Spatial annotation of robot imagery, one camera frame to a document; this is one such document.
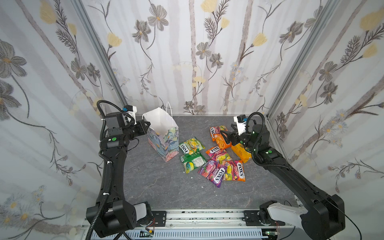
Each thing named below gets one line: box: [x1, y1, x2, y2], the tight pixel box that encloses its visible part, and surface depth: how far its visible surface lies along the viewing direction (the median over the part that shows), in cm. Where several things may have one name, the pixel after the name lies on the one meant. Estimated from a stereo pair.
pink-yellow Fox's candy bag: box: [205, 146, 233, 161], surface depth 97 cm
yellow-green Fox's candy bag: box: [179, 137, 206, 155], surface depth 100 cm
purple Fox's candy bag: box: [198, 160, 227, 188], surface depth 90 cm
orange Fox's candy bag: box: [231, 160, 246, 182], surface depth 90 cm
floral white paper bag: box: [142, 101, 180, 163], surface depth 88 cm
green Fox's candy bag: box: [180, 152, 207, 174], surface depth 95 cm
